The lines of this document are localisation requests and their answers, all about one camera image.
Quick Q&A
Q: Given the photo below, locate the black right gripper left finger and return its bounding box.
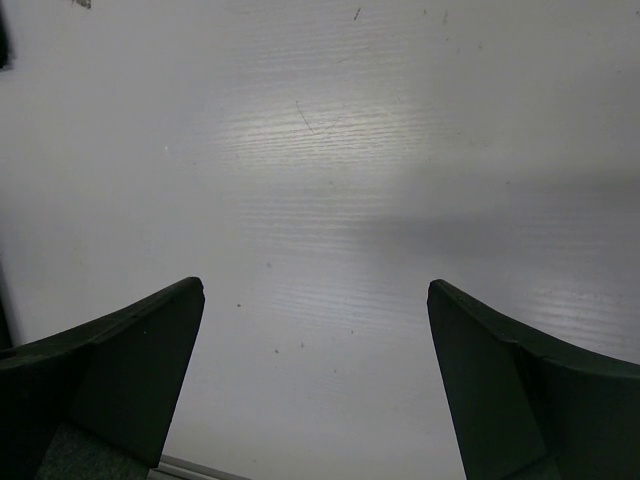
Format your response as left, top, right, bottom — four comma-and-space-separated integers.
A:
1, 277, 205, 479

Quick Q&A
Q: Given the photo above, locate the dark green cloth mat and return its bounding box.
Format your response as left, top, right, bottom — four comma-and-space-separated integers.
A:
0, 10, 13, 70

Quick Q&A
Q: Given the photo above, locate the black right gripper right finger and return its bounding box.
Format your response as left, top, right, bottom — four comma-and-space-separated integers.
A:
427, 280, 639, 479

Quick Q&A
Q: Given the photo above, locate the aluminium rail front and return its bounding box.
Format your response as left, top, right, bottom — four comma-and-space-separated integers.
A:
148, 455, 247, 480

